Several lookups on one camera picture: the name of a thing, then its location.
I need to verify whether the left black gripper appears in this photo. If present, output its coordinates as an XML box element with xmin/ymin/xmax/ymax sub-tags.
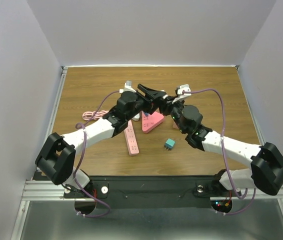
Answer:
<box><xmin>125</xmin><ymin>83</ymin><xmax>165</xmax><ymax>121</ymax></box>

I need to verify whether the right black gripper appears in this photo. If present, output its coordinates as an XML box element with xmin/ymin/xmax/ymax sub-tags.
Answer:
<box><xmin>158</xmin><ymin>93</ymin><xmax>188</xmax><ymax>134</ymax></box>

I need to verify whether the pink triangular power strip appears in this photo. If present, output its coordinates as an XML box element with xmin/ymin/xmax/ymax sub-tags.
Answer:
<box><xmin>141</xmin><ymin>111</ymin><xmax>165</xmax><ymax>134</ymax></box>

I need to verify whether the teal small plug adapter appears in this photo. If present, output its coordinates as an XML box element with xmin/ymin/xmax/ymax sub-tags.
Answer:
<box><xmin>164</xmin><ymin>138</ymin><xmax>176</xmax><ymax>151</ymax></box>

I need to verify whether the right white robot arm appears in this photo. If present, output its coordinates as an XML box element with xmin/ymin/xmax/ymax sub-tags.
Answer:
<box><xmin>158</xmin><ymin>95</ymin><xmax>283</xmax><ymax>196</ymax></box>

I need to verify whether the pink cube adapter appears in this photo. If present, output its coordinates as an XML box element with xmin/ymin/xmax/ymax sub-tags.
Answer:
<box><xmin>172</xmin><ymin>121</ymin><xmax>179</xmax><ymax>130</ymax></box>

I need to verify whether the white triangular power strip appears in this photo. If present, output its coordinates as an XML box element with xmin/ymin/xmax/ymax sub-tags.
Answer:
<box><xmin>132</xmin><ymin>113</ymin><xmax>140</xmax><ymax>122</ymax></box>

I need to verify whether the pink long power strip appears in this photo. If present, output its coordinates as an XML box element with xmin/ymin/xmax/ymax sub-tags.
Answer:
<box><xmin>124</xmin><ymin>120</ymin><xmax>139</xmax><ymax>156</ymax></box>

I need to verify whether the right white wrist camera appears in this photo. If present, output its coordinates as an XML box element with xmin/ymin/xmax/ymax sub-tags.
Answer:
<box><xmin>175</xmin><ymin>84</ymin><xmax>191</xmax><ymax>97</ymax></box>

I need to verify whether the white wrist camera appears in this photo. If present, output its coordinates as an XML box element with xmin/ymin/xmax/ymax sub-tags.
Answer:
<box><xmin>175</xmin><ymin>84</ymin><xmax>191</xmax><ymax>97</ymax></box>
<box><xmin>119</xmin><ymin>80</ymin><xmax>136</xmax><ymax>94</ymax></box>

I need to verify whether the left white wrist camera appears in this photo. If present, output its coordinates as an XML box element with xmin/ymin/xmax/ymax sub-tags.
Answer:
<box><xmin>119</xmin><ymin>80</ymin><xmax>136</xmax><ymax>94</ymax></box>

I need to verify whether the pink coiled power cord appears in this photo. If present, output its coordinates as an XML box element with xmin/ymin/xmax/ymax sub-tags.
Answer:
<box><xmin>81</xmin><ymin>110</ymin><xmax>109</xmax><ymax>121</ymax></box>

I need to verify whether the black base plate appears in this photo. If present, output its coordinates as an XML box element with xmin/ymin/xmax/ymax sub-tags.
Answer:
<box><xmin>63</xmin><ymin>175</ymin><xmax>235</xmax><ymax>210</ymax></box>

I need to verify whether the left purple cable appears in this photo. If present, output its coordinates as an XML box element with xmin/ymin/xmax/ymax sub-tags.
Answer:
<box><xmin>62</xmin><ymin>90</ymin><xmax>125</xmax><ymax>219</ymax></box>

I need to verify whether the aluminium frame rail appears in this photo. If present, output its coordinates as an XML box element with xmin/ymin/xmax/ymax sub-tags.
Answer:
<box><xmin>21</xmin><ymin>66</ymin><xmax>68</xmax><ymax>201</ymax></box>

